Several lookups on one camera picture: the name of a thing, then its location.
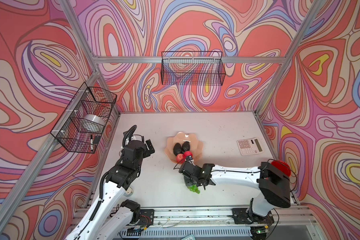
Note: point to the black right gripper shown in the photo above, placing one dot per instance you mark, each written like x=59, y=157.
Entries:
x=187, y=183

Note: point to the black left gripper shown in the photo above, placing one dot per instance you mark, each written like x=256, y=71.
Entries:
x=146, y=152

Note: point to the green grape bunch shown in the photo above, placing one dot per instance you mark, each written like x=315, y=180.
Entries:
x=194, y=189

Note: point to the red apple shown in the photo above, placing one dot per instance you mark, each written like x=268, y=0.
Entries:
x=188, y=155
x=180, y=158

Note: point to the dark avocado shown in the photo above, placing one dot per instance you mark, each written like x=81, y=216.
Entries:
x=186, y=146
x=177, y=149

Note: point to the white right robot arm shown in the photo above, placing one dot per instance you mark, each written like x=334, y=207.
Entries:
x=273, y=184

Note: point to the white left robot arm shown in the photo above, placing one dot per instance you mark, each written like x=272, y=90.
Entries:
x=108, y=216

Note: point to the pink wavy fruit bowl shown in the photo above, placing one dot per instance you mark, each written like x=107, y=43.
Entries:
x=196, y=145

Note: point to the black marker pen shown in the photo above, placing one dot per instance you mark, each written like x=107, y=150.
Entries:
x=91, y=143

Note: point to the silver tape roll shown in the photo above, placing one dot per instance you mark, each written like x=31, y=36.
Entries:
x=93, y=123

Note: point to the red emergency stop button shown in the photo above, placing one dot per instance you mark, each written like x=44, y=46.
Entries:
x=282, y=166

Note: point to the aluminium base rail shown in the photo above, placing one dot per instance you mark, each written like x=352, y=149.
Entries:
x=294, y=223

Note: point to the black wire basket left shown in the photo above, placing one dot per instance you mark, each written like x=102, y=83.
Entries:
x=69, y=132

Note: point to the black wire basket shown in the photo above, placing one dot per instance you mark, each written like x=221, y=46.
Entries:
x=192, y=68
x=69, y=132

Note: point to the black wire basket back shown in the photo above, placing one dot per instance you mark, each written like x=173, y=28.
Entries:
x=192, y=68

